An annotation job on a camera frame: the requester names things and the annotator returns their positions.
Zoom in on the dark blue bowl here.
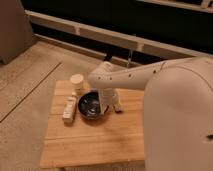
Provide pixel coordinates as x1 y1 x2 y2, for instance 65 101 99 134
78 91 103 120

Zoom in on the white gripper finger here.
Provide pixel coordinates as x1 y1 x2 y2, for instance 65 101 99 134
100 105 109 115

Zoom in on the white paper cup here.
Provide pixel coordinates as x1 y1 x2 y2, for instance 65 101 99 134
70 74 84 93

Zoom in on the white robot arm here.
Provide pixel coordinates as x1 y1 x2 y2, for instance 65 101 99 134
88 57 213 171

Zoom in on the white wooden shelf frame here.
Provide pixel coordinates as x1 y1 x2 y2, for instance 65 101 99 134
26 10 213 64

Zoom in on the grey sofa corner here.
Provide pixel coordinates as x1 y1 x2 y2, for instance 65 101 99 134
0 0 36 64

